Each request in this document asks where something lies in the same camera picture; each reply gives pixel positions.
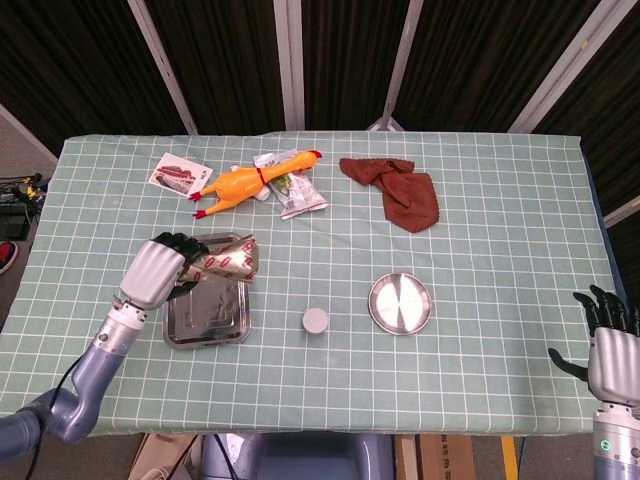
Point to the cardboard box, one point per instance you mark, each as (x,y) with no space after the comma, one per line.
(155,450)
(445,457)

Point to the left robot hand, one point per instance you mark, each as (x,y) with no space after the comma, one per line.
(150,275)

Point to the green checked tablecloth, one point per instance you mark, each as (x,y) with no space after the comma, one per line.
(320,380)

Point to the black equipment box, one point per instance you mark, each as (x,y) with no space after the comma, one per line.
(12,222)

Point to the small silver white packet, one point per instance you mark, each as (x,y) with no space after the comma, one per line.
(265,160)

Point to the brown cloth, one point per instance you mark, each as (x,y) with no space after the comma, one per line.
(407,200)

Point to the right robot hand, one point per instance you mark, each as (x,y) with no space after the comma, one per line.
(615,365)

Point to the rectangular steel tray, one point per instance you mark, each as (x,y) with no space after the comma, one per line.
(210,320)

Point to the brown snack packet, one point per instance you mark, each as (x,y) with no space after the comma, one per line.
(230,260)

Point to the small grey cylinder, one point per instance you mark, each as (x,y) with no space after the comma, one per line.
(316,320)

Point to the yellow rubber chicken toy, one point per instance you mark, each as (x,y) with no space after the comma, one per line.
(235,185)

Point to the yellow black tools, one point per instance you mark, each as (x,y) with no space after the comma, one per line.
(25,186)

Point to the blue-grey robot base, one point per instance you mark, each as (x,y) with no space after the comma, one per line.
(300,457)

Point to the small picture card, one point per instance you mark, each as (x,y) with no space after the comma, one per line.
(175,172)

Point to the round steel plate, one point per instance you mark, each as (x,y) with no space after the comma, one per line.
(400,302)

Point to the black pleated curtain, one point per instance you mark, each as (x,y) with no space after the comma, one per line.
(225,60)

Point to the white green snack bag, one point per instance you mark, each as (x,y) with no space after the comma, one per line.
(300,197)

